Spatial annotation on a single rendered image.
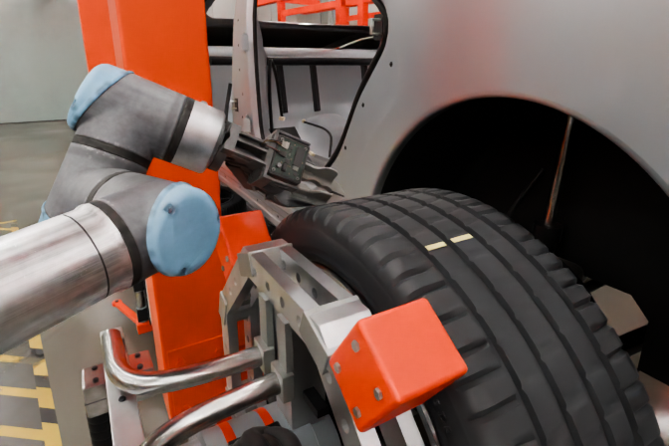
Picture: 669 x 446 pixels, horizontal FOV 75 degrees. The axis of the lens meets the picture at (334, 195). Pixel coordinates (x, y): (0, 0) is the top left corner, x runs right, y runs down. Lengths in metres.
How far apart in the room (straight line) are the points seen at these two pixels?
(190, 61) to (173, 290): 0.49
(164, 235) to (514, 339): 0.35
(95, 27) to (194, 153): 2.31
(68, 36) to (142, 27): 12.55
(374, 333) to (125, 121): 0.37
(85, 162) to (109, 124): 0.05
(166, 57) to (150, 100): 0.36
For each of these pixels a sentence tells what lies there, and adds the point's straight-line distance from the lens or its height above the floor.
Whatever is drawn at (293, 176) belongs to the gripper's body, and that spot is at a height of 1.22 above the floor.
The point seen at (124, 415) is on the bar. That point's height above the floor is 0.98.
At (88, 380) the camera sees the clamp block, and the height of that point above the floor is 0.95.
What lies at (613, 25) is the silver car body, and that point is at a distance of 0.69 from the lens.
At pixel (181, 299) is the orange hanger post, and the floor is 0.86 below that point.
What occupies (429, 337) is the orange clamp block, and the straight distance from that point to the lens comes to 0.39.
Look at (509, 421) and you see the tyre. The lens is 0.45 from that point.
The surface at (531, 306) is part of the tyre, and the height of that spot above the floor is 1.12.
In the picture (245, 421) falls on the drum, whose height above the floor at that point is 0.92.
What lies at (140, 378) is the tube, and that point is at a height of 1.01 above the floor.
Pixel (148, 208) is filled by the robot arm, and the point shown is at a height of 1.23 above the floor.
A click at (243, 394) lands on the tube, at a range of 0.54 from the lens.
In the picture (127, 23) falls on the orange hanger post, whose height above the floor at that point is 1.43.
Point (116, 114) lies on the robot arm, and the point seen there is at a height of 1.31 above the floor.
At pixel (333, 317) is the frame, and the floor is 1.12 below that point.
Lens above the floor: 1.36
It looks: 17 degrees down
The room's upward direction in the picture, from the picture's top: straight up
